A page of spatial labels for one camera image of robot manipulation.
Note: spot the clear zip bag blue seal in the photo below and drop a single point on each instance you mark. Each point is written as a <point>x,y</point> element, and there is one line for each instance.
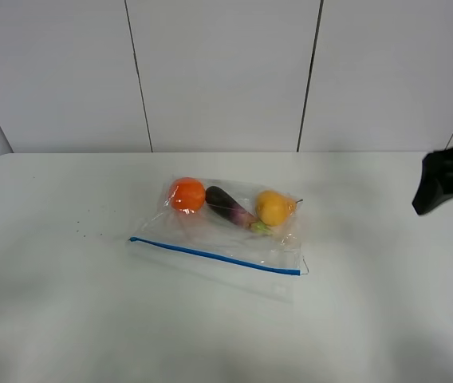
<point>208,246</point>

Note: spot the purple eggplant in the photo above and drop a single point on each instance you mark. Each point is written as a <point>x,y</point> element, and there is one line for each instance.
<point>225,206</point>

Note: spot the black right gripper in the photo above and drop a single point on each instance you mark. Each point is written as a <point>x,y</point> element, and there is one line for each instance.
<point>436,182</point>

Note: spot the orange fruit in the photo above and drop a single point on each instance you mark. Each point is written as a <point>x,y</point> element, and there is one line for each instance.
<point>187,195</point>

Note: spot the yellow pear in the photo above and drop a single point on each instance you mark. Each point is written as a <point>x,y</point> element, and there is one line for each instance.
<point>274,208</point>

